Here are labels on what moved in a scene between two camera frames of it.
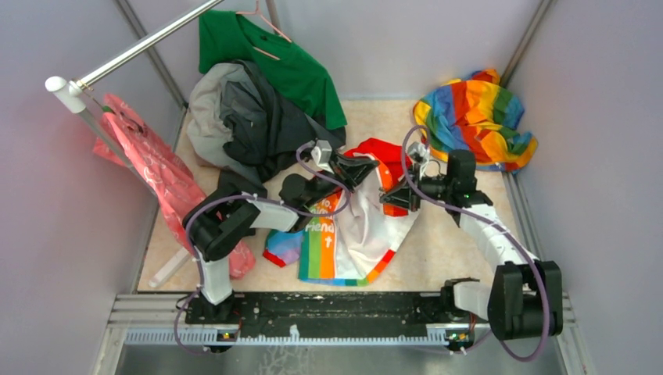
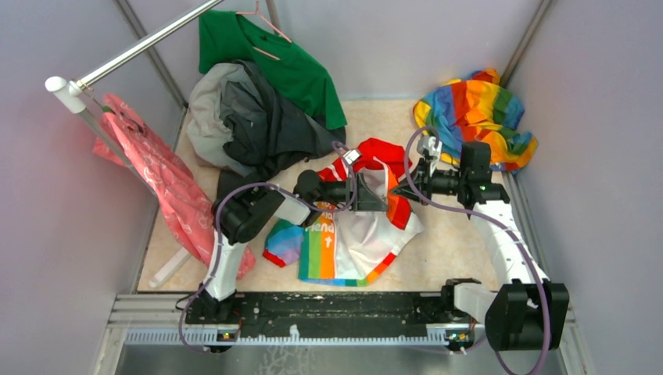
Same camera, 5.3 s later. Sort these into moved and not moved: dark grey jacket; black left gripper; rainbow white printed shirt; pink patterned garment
Moved: black left gripper
Not moved: dark grey jacket; rainbow white printed shirt; pink patterned garment
